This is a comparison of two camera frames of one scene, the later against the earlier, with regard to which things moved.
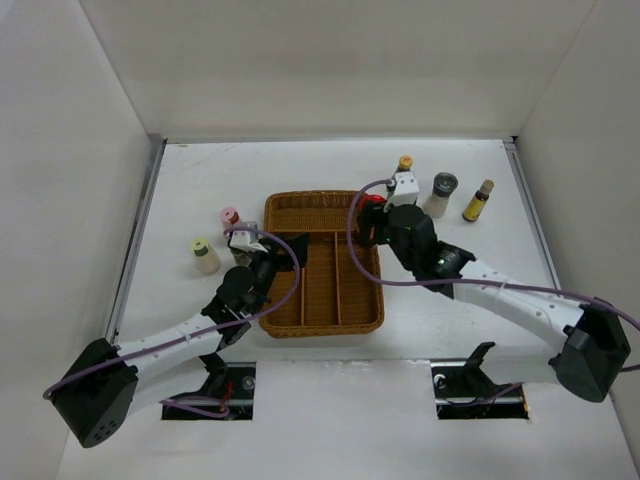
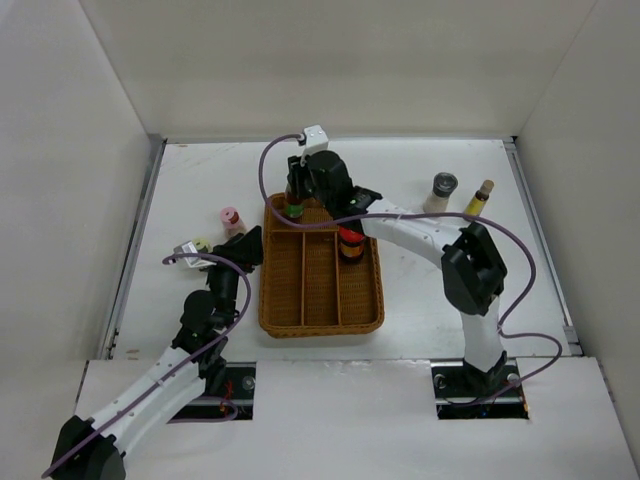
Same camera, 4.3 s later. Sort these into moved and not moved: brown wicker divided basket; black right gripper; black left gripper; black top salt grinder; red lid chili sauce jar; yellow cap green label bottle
Moved: yellow cap green label bottle; red lid chili sauce jar; black left gripper; black right gripper
Not moved: black top salt grinder; brown wicker divided basket
